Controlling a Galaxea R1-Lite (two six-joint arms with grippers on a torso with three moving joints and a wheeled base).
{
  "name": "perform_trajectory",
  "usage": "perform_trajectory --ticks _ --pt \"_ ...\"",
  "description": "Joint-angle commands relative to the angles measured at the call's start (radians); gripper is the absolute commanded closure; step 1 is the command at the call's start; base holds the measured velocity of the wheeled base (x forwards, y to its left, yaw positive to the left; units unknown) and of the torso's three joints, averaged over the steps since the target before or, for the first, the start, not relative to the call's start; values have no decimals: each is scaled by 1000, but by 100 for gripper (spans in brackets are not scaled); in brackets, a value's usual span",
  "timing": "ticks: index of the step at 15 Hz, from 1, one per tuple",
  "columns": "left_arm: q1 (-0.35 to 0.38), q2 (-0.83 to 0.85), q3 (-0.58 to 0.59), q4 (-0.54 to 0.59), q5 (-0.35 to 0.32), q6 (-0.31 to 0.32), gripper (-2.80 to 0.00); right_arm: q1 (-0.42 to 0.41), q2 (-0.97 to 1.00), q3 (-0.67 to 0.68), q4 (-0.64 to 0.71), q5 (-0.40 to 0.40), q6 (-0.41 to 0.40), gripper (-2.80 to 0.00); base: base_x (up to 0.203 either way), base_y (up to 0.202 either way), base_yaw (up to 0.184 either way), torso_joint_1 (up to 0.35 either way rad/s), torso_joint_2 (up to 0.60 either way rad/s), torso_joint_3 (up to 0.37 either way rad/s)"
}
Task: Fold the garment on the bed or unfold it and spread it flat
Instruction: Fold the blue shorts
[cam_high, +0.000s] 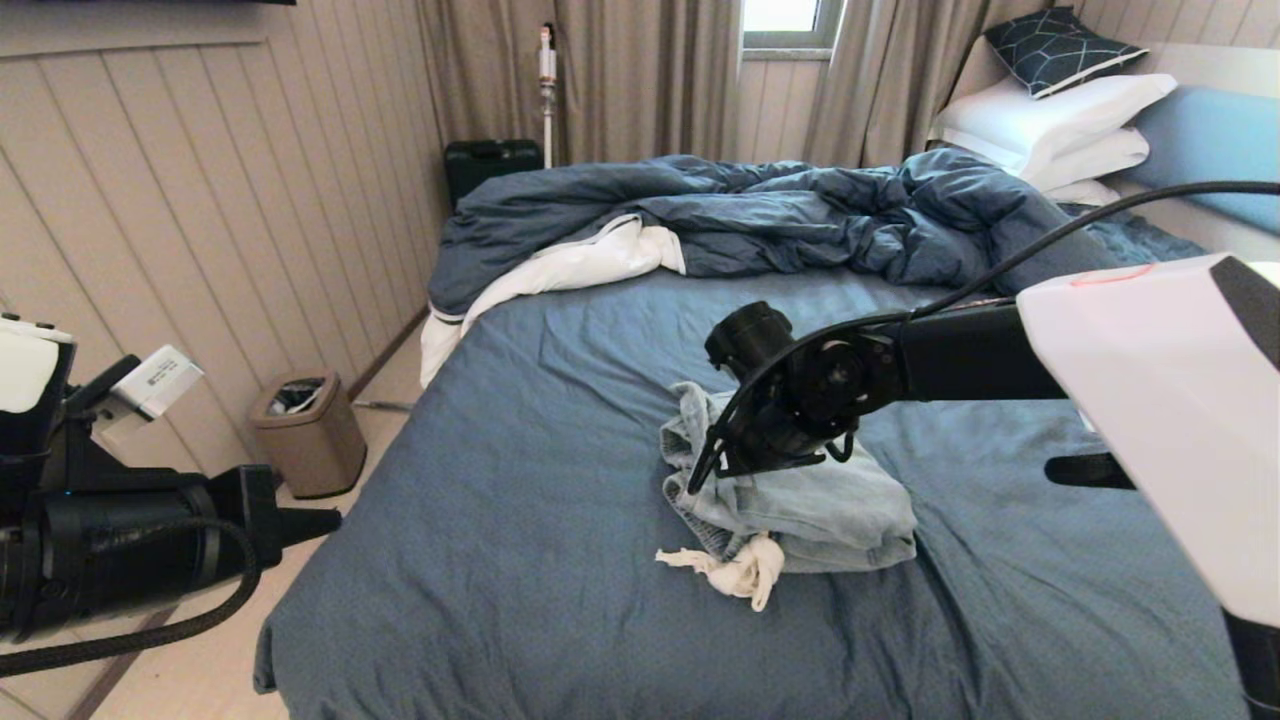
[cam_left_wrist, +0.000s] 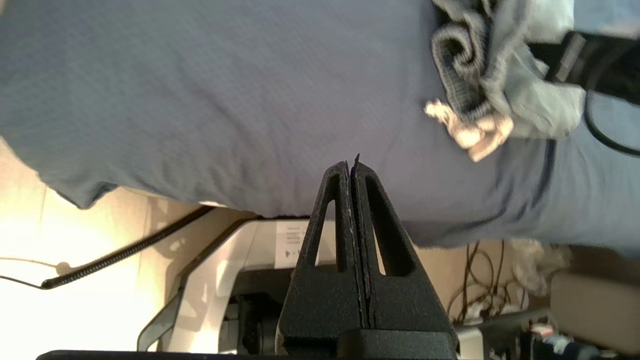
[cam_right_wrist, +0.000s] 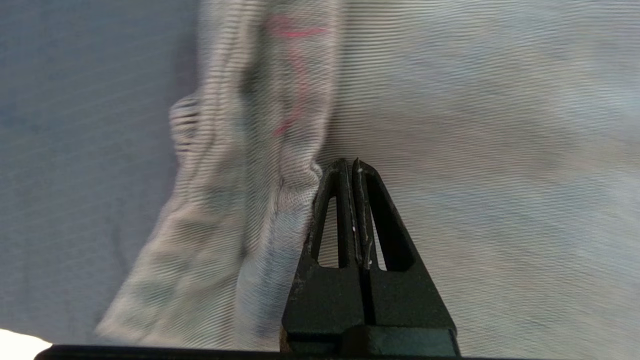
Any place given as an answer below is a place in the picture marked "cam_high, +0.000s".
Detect light blue denim shorts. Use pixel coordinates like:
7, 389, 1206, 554
655, 380, 919, 613

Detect brown trash bin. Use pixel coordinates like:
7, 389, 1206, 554
250, 372, 368, 501

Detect black and white bin bag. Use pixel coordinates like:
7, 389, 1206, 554
270, 381, 326, 416

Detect bed with blue sheet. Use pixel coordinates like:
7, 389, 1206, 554
252, 210, 1251, 720

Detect dark blue crumpled duvet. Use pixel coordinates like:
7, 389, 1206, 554
428, 148, 1126, 316

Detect white bed linen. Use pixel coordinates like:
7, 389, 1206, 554
419, 212, 687, 389

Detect beige curtain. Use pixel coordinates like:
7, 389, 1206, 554
415, 0, 743, 167
803, 0, 1051, 169

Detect black hard case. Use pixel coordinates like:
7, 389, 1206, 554
444, 138, 544, 209

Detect large white pillow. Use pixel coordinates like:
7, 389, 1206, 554
930, 73, 1181, 176

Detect grey framed window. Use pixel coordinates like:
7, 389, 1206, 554
742, 0, 846, 58

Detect white stick vacuum cleaner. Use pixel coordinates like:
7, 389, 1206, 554
537, 23, 558, 169

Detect dark patterned cushion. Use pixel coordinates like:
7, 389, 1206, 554
985, 6, 1151, 99

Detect light blue headboard pad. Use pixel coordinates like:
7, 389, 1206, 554
1125, 86, 1280, 238

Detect beige bed headboard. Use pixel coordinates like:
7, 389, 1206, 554
950, 33, 1280, 263

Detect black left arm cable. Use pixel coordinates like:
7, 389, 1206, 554
0, 515, 263, 677

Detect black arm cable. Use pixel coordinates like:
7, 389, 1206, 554
685, 180, 1280, 497
0, 515, 263, 677

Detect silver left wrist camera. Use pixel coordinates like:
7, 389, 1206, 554
95, 345, 204, 421

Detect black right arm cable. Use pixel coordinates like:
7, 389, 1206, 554
685, 180, 1280, 497

